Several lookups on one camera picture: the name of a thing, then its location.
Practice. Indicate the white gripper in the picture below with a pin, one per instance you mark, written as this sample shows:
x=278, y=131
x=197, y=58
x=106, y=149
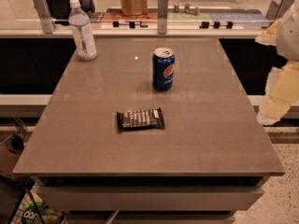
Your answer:
x=289, y=36

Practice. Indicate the black rxbar chocolate wrapper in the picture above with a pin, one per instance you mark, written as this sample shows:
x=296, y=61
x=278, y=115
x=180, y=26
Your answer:
x=140, y=120

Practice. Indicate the clear blue plastic water bottle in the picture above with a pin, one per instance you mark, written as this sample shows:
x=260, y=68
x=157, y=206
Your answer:
x=82, y=31

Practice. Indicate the blue pepsi soda can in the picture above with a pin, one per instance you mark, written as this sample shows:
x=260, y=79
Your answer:
x=163, y=62

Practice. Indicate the grey table drawer front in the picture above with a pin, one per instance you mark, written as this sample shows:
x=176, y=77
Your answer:
x=150, y=198

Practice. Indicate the green snack bag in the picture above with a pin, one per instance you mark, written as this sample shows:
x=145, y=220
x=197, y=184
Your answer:
x=36, y=211

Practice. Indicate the right metal glass bracket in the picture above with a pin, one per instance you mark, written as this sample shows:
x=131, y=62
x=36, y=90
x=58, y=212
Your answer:
x=278, y=8

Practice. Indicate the metal glass bracket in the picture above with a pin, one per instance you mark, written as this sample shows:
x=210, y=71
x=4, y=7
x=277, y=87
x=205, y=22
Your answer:
x=47, y=24
x=162, y=17
x=278, y=8

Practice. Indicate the middle metal glass bracket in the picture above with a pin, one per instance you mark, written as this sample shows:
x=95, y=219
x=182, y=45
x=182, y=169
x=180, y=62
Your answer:
x=162, y=17

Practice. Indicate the left metal glass bracket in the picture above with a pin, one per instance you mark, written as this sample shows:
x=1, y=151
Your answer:
x=47, y=24

